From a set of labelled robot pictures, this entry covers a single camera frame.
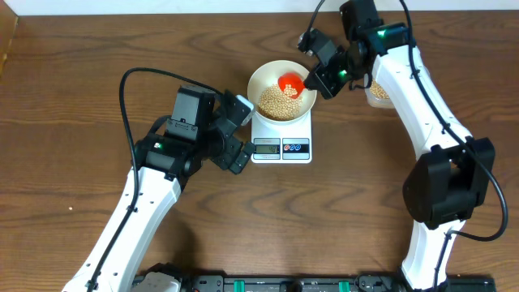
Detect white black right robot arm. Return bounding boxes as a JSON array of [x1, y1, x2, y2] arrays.
[[298, 1, 495, 291]]

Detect white digital kitchen scale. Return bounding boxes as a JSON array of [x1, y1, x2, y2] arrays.
[[251, 112, 312, 164]]

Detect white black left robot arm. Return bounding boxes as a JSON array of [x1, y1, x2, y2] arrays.
[[63, 86, 255, 292]]

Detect soybeans in bowl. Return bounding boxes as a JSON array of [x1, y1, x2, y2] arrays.
[[259, 84, 302, 121]]

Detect brown cardboard side panel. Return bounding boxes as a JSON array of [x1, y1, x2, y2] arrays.
[[0, 0, 19, 73]]

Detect cream ceramic bowl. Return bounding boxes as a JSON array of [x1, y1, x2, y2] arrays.
[[247, 60, 317, 120]]

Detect clear plastic container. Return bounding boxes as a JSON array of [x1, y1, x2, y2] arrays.
[[364, 73, 394, 109]]

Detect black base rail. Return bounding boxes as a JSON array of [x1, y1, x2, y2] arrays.
[[133, 263, 498, 292]]

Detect soybeans in container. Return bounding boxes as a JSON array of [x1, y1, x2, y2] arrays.
[[370, 81, 389, 99]]

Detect red plastic measuring scoop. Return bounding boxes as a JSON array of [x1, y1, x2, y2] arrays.
[[277, 72, 305, 99]]

